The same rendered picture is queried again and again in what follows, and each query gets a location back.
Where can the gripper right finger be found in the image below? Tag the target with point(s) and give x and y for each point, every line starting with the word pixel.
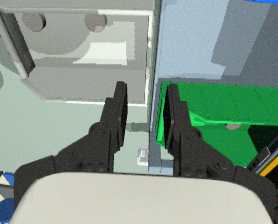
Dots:
pixel 194 157

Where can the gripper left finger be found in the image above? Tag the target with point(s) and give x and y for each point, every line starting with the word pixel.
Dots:
pixel 95 150

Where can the yellow flat bar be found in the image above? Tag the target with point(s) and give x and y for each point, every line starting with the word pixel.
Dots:
pixel 269 166

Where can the grey metal bin rack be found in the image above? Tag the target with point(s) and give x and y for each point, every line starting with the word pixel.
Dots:
pixel 228 42

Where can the grey disc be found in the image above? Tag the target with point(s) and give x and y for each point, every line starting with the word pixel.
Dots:
pixel 232 126
pixel 34 22
pixel 95 23

